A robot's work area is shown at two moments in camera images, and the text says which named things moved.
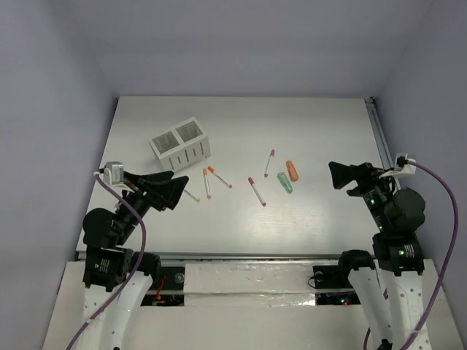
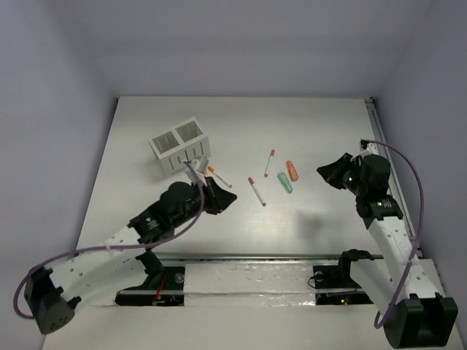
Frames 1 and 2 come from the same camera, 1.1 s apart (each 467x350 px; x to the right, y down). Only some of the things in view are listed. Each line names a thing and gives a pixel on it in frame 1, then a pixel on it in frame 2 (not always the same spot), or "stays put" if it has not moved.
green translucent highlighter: [284, 181] stays put
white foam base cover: [241, 305] stays put
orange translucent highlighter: [294, 176] stays put
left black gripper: [147, 189] → [212, 197]
